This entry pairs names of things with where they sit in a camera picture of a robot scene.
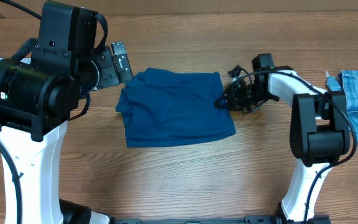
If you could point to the teal blue shirt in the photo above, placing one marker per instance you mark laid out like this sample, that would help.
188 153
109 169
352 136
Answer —
164 109

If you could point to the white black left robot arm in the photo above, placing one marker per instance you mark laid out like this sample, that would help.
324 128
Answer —
40 85

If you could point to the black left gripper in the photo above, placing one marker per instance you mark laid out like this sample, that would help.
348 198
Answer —
105 58

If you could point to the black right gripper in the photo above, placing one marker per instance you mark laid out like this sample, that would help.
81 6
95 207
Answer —
237 96

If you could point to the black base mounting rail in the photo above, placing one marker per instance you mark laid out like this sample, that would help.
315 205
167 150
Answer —
191 221

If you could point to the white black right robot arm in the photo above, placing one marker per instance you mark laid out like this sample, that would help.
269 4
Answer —
321 134

